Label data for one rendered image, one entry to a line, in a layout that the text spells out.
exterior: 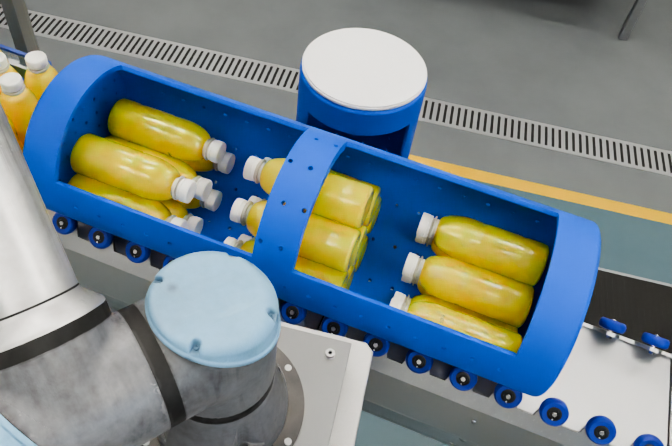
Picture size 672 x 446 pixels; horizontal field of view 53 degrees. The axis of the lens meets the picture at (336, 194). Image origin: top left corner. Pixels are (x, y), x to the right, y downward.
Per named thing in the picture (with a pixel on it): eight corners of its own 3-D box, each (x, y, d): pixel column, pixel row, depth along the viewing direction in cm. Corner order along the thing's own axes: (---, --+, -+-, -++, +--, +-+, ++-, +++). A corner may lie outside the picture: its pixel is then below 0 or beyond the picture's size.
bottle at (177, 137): (122, 89, 118) (218, 122, 115) (133, 112, 124) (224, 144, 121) (102, 121, 115) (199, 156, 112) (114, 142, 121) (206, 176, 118)
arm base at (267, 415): (258, 493, 70) (261, 458, 62) (126, 445, 72) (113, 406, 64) (304, 367, 80) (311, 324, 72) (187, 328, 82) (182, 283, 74)
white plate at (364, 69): (285, 36, 151) (285, 41, 152) (329, 118, 135) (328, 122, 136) (395, 19, 159) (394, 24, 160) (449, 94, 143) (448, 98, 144)
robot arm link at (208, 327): (299, 381, 68) (309, 311, 58) (176, 452, 62) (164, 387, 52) (241, 295, 74) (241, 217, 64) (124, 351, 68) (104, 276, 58)
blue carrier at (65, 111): (521, 430, 104) (593, 333, 84) (40, 240, 119) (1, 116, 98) (546, 293, 124) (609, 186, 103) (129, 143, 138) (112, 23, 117)
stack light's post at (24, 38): (92, 261, 229) (3, -29, 146) (82, 257, 230) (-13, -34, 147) (99, 252, 231) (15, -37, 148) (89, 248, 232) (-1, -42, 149)
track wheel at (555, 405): (573, 408, 105) (572, 402, 106) (545, 397, 105) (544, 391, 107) (563, 432, 105) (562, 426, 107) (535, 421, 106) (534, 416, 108)
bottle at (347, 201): (355, 237, 104) (246, 198, 107) (367, 215, 109) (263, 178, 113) (364, 200, 100) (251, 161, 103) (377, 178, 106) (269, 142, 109)
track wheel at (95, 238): (111, 230, 118) (117, 227, 120) (89, 221, 119) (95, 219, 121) (105, 253, 119) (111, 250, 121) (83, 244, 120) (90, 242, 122)
